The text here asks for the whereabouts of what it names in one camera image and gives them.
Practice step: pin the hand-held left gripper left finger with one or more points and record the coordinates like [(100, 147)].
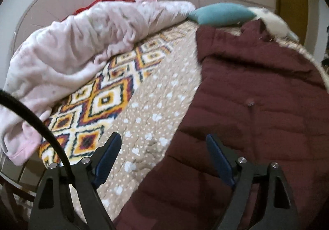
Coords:
[(109, 158)]

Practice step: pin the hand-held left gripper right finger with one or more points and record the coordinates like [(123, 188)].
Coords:
[(220, 161)]

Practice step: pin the maroon quilted jacket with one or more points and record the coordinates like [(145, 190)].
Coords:
[(257, 91)]

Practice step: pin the patterned beige bedspread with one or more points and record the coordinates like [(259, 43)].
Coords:
[(159, 106)]

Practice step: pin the beige padded bed base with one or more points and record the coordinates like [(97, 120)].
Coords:
[(23, 173)]

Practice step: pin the pink fleece blanket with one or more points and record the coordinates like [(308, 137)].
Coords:
[(77, 39)]

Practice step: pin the teal pillow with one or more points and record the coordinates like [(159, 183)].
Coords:
[(221, 14)]

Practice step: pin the red cloth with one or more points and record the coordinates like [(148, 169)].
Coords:
[(102, 0)]

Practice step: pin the round grey headboard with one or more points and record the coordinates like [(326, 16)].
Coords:
[(46, 4)]

